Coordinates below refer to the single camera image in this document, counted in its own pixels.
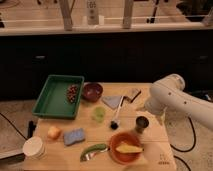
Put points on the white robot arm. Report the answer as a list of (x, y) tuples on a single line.
[(169, 92)]

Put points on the bunch of red grapes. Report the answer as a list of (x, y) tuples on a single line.
[(71, 93)]

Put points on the black marker pen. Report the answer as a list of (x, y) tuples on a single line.
[(135, 96)]

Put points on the light green plastic cup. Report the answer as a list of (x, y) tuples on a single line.
[(98, 114)]

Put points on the yellow corn cob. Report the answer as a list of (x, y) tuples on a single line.
[(127, 148)]

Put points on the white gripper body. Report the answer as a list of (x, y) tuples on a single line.
[(160, 118)]

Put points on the blue sponge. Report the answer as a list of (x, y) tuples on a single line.
[(74, 136)]

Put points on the white paper cup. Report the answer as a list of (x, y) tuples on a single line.
[(34, 147)]

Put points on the green plastic tray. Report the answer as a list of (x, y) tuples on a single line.
[(53, 100)]

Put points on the orange bowl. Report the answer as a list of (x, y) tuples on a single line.
[(123, 137)]

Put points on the black clamp on table edge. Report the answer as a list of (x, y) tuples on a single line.
[(31, 129)]

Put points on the dark red bowl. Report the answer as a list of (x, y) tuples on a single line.
[(92, 92)]

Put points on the metal steel cup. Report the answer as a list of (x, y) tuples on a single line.
[(141, 123)]

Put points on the metal fork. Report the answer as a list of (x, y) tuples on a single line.
[(90, 155)]

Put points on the grey folded cloth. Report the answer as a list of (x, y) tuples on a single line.
[(112, 102)]

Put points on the green pepper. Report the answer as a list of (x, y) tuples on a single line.
[(93, 148)]

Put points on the white remote control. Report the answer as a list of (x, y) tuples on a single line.
[(92, 12)]

